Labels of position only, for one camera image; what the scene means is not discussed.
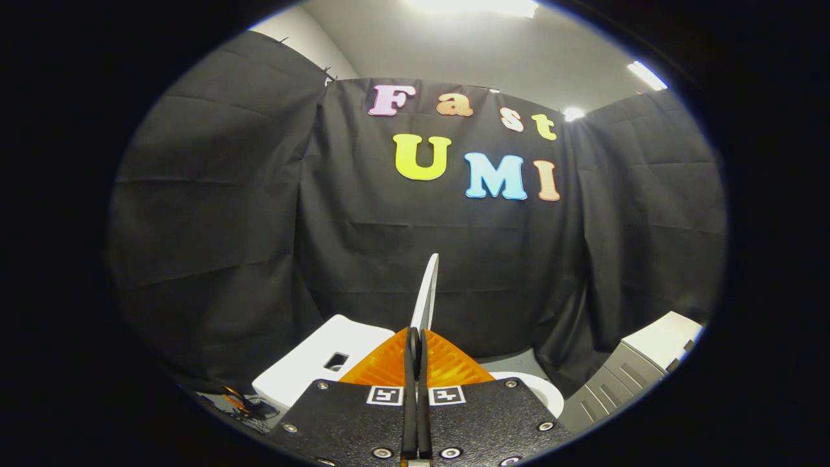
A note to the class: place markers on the grey drawer cabinet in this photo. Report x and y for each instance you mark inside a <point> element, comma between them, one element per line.
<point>622,376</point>

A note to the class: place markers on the black backdrop cloth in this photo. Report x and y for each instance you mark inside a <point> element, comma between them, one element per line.
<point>363,259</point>

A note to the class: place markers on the narrow ceiling light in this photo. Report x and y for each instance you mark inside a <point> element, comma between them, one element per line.
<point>647,74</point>

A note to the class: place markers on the large ceiling light panel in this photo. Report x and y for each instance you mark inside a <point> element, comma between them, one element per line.
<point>473,6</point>

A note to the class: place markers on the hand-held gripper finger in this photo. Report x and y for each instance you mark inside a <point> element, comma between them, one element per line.
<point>425,421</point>
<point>410,415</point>

